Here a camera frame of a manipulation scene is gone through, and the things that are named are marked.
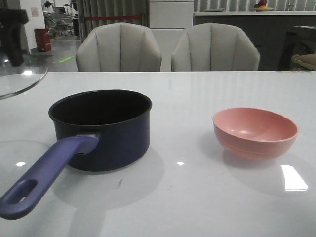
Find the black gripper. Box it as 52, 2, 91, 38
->
0, 8, 29, 67

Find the glass lid with blue knob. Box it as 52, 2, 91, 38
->
0, 60, 48, 100

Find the dark blue saucepan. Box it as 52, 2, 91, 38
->
0, 89, 152, 220

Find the pink bowl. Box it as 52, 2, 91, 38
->
213, 107, 299, 161

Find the red bin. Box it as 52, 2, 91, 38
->
34, 28, 51, 52

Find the red barrier belt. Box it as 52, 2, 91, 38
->
84, 14, 143, 21

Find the left beige chair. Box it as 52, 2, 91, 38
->
76, 23, 162, 72

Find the beige chair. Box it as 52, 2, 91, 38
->
76, 23, 162, 72
170, 23, 260, 72

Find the white cabinet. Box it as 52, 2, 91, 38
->
149, 0, 194, 72

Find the right beige chair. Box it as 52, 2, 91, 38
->
170, 23, 260, 72

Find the fruit plate on counter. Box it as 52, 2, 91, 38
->
252, 0, 274, 12

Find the olive cushion seat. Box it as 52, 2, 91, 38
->
291, 53, 316, 71

